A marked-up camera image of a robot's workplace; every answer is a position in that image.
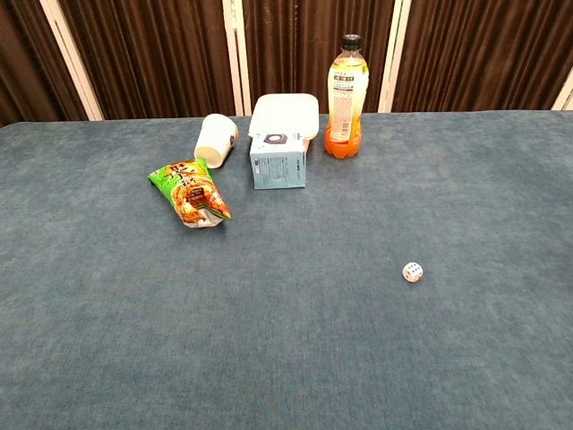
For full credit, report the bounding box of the white die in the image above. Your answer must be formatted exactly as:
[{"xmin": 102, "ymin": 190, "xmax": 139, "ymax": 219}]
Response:
[{"xmin": 401, "ymin": 262, "xmax": 425, "ymax": 284}]

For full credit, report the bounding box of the light blue cardboard box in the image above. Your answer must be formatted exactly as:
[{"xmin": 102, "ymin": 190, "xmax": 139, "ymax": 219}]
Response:
[{"xmin": 249, "ymin": 132, "xmax": 308, "ymax": 191}]

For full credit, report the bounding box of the blue table cloth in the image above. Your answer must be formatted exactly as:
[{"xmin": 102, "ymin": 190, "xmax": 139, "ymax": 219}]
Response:
[{"xmin": 0, "ymin": 110, "xmax": 573, "ymax": 430}]

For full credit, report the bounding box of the green snack bag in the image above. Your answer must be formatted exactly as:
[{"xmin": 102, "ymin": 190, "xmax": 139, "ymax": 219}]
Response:
[{"xmin": 147, "ymin": 159, "xmax": 233, "ymax": 230}]

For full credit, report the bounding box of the white plastic lunch box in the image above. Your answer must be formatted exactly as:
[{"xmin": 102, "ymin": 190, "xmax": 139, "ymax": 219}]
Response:
[{"xmin": 248, "ymin": 92, "xmax": 321, "ymax": 151}]

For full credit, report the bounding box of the white paper cup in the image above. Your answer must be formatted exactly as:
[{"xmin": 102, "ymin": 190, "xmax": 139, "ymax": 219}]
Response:
[{"xmin": 193, "ymin": 113, "xmax": 239, "ymax": 169}]

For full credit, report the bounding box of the orange drink plastic bottle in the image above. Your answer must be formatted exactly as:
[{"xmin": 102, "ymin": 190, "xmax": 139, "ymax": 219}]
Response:
[{"xmin": 323, "ymin": 33, "xmax": 371, "ymax": 159}]

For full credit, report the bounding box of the brown pleated screen panel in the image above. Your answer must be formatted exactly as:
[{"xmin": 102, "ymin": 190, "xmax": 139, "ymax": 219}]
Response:
[
  {"xmin": 378, "ymin": 0, "xmax": 573, "ymax": 114},
  {"xmin": 38, "ymin": 0, "xmax": 245, "ymax": 121},
  {"xmin": 222, "ymin": 0, "xmax": 412, "ymax": 116},
  {"xmin": 0, "ymin": 0, "xmax": 105, "ymax": 129}
]

